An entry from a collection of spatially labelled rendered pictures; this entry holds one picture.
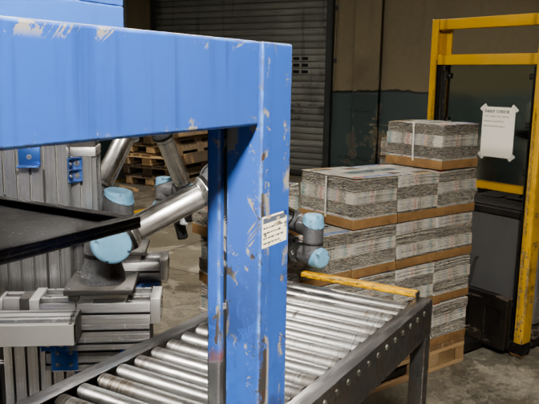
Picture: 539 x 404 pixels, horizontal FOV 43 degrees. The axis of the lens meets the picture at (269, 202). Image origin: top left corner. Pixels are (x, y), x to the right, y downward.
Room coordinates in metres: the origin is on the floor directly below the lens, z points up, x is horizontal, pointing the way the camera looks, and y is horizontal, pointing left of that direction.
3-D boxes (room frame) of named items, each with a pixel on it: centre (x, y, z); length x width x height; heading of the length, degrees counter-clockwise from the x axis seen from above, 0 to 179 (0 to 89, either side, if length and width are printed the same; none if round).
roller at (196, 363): (1.60, 0.10, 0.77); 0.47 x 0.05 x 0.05; 60
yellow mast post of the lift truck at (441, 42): (4.11, -0.99, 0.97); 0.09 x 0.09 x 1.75; 37
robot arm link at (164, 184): (3.21, 0.49, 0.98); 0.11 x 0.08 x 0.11; 63
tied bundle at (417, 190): (3.41, -0.61, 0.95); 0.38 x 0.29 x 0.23; 37
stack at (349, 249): (3.15, -0.27, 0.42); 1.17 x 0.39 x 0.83; 127
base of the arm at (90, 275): (2.24, 0.56, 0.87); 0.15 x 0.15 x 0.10
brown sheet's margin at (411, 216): (3.41, -0.61, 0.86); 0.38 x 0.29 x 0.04; 37
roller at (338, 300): (2.16, -0.23, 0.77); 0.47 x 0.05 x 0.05; 60
